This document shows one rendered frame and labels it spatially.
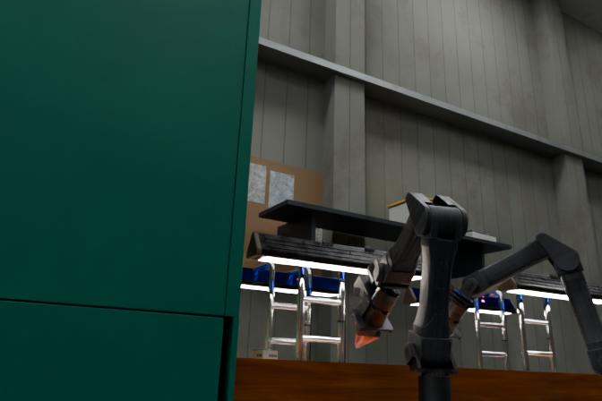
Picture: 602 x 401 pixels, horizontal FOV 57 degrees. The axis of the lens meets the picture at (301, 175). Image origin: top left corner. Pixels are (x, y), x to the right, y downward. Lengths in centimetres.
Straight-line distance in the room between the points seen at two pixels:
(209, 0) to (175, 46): 16
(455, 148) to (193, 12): 446
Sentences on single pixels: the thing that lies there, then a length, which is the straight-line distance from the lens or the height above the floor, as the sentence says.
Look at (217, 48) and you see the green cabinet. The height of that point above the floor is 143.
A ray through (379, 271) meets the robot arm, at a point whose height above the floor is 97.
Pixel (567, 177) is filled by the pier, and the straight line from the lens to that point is 656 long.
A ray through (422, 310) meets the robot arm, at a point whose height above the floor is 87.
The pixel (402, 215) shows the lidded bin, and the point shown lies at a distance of 432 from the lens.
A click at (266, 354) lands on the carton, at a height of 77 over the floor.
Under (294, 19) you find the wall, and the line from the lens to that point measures 493.
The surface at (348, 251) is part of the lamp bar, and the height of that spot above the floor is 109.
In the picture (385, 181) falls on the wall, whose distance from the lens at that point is 482.
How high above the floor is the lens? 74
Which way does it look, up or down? 20 degrees up
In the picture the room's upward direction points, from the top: 2 degrees clockwise
